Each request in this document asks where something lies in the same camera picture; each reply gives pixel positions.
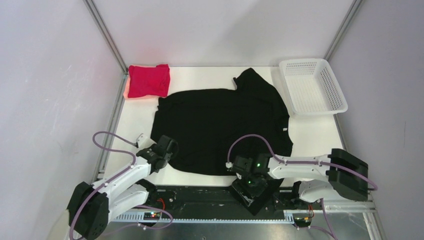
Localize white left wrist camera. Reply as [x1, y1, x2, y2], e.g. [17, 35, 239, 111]
[135, 133, 156, 149]

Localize aluminium frame post left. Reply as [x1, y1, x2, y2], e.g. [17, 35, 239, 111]
[82, 0, 129, 75]

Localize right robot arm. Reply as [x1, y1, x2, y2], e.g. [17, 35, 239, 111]
[225, 148, 370, 209]

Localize folded peach t shirt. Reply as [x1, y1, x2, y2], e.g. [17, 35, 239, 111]
[123, 77, 158, 101]

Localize white plastic basket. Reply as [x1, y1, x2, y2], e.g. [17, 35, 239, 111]
[278, 58, 348, 118]

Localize aluminium frame post right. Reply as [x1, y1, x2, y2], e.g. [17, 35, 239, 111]
[323, 0, 365, 62]

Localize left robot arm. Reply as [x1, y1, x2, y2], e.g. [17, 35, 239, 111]
[66, 135, 179, 240]

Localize aluminium frame post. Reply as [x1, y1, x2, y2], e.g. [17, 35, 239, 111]
[82, 0, 129, 75]
[323, 0, 365, 62]

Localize aluminium front rail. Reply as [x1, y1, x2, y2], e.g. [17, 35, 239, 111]
[97, 200, 382, 240]

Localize black t shirt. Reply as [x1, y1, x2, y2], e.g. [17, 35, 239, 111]
[149, 67, 294, 217]

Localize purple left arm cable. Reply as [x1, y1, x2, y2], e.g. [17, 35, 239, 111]
[68, 131, 142, 240]

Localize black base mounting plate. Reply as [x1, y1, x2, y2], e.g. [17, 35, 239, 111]
[146, 185, 322, 221]

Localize folded red t shirt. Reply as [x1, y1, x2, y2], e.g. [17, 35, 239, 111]
[128, 64, 171, 98]

